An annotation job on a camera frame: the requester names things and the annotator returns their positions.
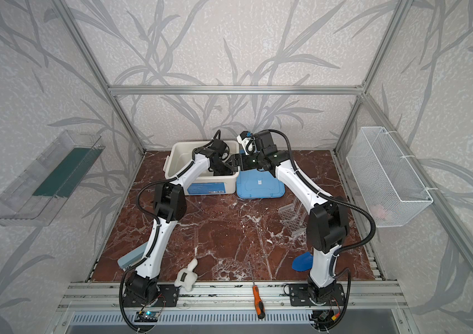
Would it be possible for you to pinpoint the left circuit board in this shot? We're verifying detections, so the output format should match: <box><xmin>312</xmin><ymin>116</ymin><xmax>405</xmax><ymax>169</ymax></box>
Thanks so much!
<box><xmin>134</xmin><ymin>311</ymin><xmax>160</xmax><ymax>323</ymax></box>

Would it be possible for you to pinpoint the white wire mesh basket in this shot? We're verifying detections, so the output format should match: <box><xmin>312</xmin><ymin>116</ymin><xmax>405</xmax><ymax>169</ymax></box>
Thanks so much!
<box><xmin>346</xmin><ymin>127</ymin><xmax>433</xmax><ymax>228</ymax></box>

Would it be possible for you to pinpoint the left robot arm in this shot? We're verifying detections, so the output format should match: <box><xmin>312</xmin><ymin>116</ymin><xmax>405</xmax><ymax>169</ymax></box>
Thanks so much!
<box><xmin>120</xmin><ymin>130</ymin><xmax>233</xmax><ymax>306</ymax></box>

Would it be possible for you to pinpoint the pink object in basket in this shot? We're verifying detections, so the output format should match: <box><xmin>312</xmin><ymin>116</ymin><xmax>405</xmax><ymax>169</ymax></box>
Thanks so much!
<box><xmin>370</xmin><ymin>204</ymin><xmax>390</xmax><ymax>221</ymax></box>

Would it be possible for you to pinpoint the blue plastic bin lid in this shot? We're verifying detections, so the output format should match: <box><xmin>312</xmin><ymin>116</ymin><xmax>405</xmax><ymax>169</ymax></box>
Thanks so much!
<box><xmin>236</xmin><ymin>169</ymin><xmax>285</xmax><ymax>199</ymax></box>

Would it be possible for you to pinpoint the blue garden trowel wooden handle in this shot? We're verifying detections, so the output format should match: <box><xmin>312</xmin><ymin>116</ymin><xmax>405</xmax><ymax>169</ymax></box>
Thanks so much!
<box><xmin>291</xmin><ymin>252</ymin><xmax>314</xmax><ymax>272</ymax></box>

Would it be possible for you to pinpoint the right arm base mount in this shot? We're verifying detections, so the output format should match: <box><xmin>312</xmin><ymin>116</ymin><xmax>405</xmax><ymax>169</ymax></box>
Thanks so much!
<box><xmin>284</xmin><ymin>281</ymin><xmax>348</xmax><ymax>307</ymax></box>

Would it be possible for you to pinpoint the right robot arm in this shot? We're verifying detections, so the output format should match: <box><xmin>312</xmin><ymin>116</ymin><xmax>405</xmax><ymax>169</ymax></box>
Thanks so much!
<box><xmin>233</xmin><ymin>129</ymin><xmax>377</xmax><ymax>300</ymax></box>

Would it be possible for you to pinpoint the white plastic storage bin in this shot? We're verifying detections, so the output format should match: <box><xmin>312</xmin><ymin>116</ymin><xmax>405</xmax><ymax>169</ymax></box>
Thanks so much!
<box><xmin>164</xmin><ymin>141</ymin><xmax>239</xmax><ymax>196</ymax></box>

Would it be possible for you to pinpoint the light blue stapler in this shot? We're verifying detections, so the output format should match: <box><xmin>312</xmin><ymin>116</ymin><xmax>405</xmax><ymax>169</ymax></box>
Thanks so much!
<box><xmin>118</xmin><ymin>243</ymin><xmax>147</xmax><ymax>271</ymax></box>

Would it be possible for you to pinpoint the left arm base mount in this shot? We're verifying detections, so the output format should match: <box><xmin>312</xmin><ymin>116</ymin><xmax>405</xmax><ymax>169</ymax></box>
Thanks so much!
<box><xmin>122</xmin><ymin>284</ymin><xmax>179</xmax><ymax>308</ymax></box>

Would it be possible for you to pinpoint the orange handled screwdriver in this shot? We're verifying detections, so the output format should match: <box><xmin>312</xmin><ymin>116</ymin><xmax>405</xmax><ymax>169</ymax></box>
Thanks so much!
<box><xmin>252</xmin><ymin>284</ymin><xmax>266</xmax><ymax>320</ymax></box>

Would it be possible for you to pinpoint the clear acrylic test tube rack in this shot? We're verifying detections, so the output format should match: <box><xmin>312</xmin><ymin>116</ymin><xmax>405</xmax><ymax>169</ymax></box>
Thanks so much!
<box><xmin>278</xmin><ymin>199</ymin><xmax>307</xmax><ymax>238</ymax></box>

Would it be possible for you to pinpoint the clear wall shelf green mat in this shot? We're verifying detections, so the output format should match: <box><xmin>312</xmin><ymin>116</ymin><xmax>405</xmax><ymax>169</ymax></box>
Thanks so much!
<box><xmin>0</xmin><ymin>130</ymin><xmax>106</xmax><ymax>227</ymax></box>

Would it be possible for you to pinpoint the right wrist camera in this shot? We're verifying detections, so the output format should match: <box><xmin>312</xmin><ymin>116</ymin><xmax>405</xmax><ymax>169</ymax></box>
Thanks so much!
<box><xmin>237</xmin><ymin>131</ymin><xmax>256</xmax><ymax>155</ymax></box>

